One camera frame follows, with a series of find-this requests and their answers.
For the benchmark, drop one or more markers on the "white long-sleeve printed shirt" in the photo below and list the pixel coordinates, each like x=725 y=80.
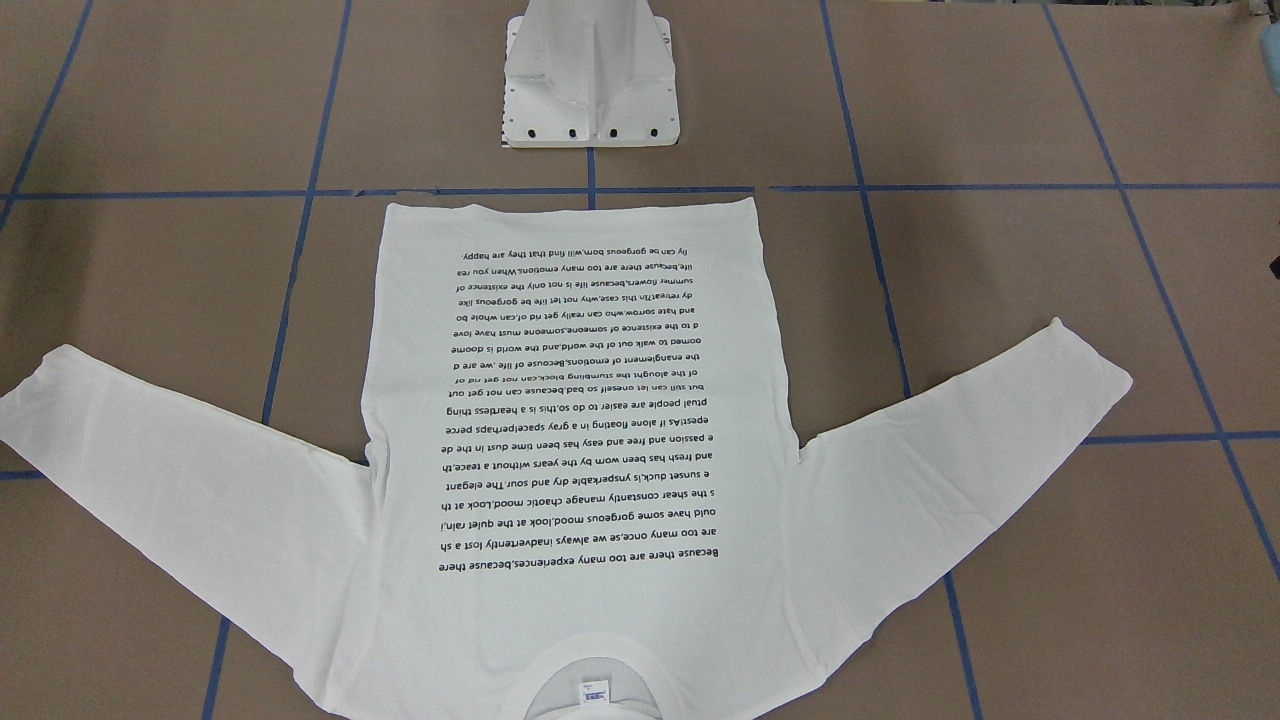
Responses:
x=583 y=496

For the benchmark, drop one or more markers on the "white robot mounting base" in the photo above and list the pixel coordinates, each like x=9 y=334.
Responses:
x=589 y=74

